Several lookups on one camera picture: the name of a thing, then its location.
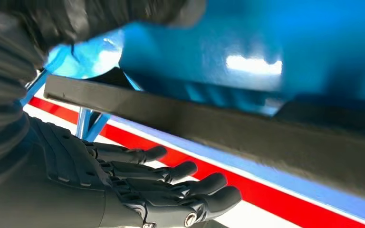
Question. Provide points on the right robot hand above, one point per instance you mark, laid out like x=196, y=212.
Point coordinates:
x=59, y=188

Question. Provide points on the blue metal shelf rack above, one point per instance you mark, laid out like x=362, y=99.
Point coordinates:
x=264, y=31

